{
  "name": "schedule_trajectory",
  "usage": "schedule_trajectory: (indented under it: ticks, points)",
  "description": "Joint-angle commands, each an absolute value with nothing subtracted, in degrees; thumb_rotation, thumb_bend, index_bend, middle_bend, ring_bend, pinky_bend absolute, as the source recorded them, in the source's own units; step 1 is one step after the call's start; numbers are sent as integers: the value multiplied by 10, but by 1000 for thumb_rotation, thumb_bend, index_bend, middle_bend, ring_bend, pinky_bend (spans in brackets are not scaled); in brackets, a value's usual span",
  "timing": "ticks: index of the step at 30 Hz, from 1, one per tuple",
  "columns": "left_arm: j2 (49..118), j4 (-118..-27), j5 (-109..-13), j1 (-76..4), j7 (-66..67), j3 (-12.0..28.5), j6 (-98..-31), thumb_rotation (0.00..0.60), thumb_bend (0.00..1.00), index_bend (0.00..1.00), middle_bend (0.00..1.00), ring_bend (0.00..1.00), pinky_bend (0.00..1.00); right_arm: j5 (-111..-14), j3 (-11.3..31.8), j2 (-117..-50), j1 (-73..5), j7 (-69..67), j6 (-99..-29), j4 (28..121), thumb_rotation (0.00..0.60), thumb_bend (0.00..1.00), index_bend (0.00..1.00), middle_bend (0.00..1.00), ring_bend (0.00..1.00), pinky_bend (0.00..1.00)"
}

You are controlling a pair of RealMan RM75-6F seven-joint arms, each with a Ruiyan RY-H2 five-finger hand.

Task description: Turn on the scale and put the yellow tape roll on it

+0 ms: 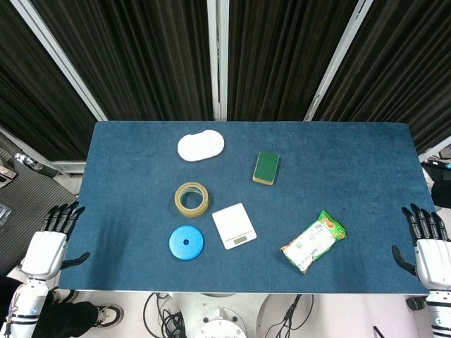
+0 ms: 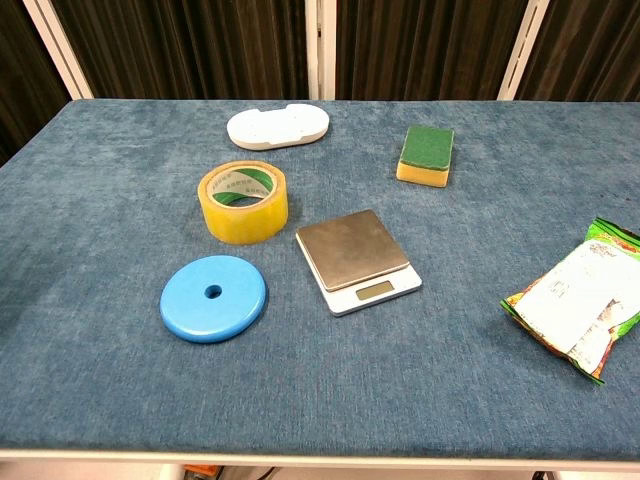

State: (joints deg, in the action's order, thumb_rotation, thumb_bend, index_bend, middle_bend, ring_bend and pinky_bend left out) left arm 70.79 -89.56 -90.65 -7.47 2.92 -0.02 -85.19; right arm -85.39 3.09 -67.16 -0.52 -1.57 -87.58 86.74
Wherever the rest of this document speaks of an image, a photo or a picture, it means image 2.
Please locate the transparent yellowish packing tape roll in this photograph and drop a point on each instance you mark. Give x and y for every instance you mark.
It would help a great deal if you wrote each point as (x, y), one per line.
(243, 222)

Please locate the digital kitchen scale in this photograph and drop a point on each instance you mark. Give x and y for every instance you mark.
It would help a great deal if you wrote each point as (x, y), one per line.
(350, 255)

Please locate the white oblong foam plate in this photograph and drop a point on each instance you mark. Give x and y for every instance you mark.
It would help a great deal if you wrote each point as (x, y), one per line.
(277, 129)

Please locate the blue fabric table cover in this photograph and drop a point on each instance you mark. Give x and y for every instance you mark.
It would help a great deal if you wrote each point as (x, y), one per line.
(320, 370)

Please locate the blue disc with centre hole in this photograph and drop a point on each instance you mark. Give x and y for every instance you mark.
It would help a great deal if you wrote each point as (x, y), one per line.
(200, 310)

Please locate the yellow sponge with green scourer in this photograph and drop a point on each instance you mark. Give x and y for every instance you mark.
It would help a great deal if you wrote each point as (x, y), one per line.
(426, 150)

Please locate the dark pleated curtain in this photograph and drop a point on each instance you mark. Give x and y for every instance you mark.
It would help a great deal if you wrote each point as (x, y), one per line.
(200, 47)

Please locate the green and white snack bag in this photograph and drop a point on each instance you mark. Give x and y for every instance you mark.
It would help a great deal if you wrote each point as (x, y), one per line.
(575, 305)

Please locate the white upright frame post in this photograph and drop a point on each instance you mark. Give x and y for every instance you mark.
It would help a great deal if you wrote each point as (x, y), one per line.
(320, 47)

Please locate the white perforated slanted frame post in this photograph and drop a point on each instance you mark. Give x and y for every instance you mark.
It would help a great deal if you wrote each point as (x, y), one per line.
(525, 47)

